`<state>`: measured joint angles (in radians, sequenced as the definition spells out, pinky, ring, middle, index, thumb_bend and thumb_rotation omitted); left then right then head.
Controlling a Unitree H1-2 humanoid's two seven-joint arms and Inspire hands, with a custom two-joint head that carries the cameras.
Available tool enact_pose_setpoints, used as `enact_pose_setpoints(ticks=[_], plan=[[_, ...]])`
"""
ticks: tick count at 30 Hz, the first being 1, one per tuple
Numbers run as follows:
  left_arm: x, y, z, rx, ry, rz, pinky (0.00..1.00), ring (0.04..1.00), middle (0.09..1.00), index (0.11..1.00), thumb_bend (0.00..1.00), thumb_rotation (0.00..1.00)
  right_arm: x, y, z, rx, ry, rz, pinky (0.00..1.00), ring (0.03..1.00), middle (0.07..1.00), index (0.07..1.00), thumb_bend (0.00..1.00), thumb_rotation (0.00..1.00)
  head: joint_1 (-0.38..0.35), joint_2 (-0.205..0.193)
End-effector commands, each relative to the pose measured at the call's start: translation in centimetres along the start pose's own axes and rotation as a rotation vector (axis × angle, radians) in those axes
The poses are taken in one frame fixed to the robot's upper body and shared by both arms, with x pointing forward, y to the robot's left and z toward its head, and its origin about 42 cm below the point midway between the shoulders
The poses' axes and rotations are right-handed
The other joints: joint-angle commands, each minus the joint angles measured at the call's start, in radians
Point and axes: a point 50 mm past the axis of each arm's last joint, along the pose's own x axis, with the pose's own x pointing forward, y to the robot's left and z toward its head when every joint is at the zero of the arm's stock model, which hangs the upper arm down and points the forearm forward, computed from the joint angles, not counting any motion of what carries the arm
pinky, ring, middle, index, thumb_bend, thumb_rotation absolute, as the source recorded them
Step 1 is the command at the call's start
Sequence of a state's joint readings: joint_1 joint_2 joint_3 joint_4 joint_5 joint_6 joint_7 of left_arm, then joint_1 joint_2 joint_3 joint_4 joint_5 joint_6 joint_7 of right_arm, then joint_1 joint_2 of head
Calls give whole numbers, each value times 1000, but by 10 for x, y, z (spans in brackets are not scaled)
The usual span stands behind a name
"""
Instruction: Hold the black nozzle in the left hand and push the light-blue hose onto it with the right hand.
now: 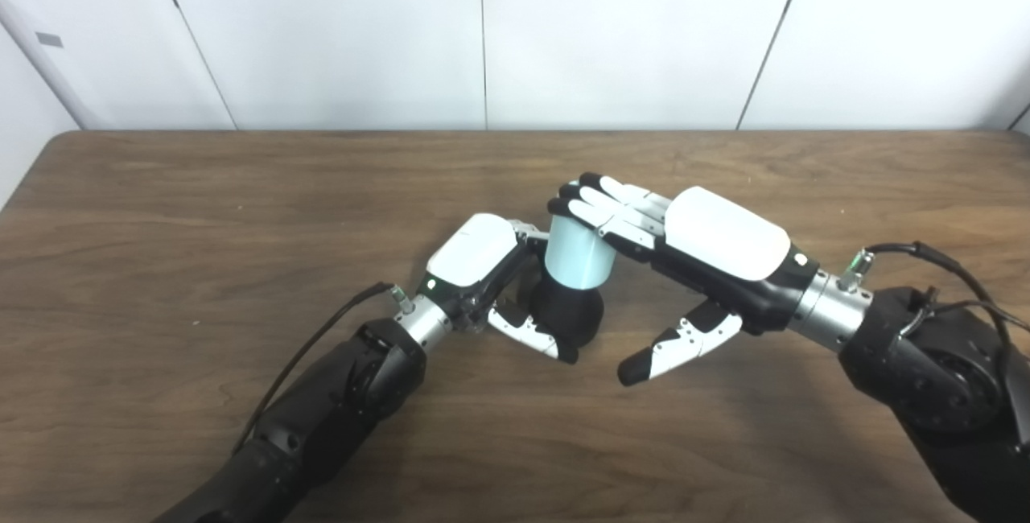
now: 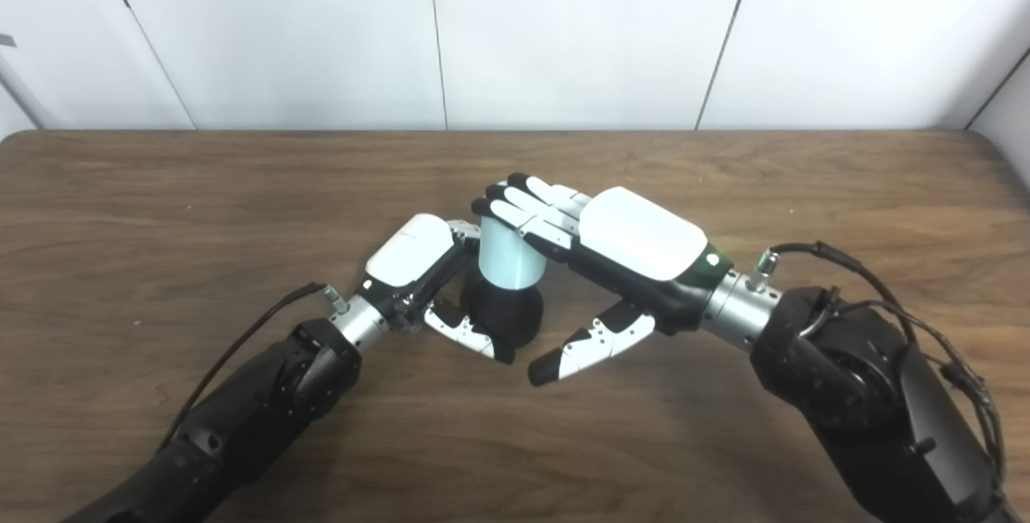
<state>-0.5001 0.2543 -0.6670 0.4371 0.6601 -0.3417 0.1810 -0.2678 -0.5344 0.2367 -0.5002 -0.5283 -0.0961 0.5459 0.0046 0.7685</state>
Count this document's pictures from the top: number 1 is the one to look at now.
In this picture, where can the light blue cylinder cup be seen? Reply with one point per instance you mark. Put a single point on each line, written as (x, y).
(575, 257)

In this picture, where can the black flared nozzle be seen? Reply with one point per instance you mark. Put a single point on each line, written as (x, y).
(571, 314)

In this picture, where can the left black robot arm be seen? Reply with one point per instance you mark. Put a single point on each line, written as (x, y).
(338, 402)

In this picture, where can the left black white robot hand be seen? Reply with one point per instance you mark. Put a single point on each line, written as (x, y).
(471, 249)

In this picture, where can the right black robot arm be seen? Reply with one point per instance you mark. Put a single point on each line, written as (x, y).
(933, 378)

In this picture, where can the small gray wall label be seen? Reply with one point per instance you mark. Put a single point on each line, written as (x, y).
(49, 39)

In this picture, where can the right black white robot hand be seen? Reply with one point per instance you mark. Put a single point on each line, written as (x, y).
(724, 237)

